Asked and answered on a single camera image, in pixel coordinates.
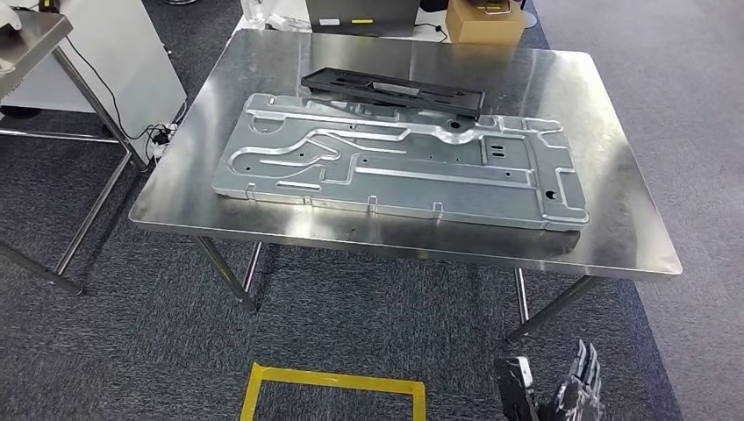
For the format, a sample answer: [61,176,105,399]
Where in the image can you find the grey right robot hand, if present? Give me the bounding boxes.
[552,339,604,421]

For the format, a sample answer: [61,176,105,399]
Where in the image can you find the black plastic mounting plate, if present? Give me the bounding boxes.
[300,67,486,120]

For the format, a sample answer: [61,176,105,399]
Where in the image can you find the stainless steel workbench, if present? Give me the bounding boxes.
[128,29,684,344]

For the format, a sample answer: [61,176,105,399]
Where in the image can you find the yellow floor tape marking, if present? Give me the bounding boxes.
[240,362,426,421]

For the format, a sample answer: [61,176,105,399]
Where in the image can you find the stamped silver metal plate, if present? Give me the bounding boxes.
[211,92,590,232]

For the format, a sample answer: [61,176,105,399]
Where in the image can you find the brown cardboard box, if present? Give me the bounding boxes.
[445,0,528,46]

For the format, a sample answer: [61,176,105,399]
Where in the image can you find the dark grey labelled box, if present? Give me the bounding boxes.
[304,0,421,39]

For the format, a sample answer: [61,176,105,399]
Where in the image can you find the small white adapter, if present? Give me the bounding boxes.
[267,12,313,33]

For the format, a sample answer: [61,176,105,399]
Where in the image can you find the white power strip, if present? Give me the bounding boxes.
[145,123,178,162]

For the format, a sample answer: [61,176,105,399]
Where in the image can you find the clear plastic container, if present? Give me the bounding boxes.
[240,0,269,27]

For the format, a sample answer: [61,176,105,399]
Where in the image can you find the white cabinet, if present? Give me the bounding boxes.
[0,0,189,167]

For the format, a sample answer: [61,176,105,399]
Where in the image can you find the stainless steel side table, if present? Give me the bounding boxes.
[0,8,149,297]

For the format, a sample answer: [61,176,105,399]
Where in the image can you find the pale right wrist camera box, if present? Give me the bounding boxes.
[494,355,541,421]

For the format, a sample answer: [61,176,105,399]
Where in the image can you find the black power cable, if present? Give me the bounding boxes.
[63,35,175,146]

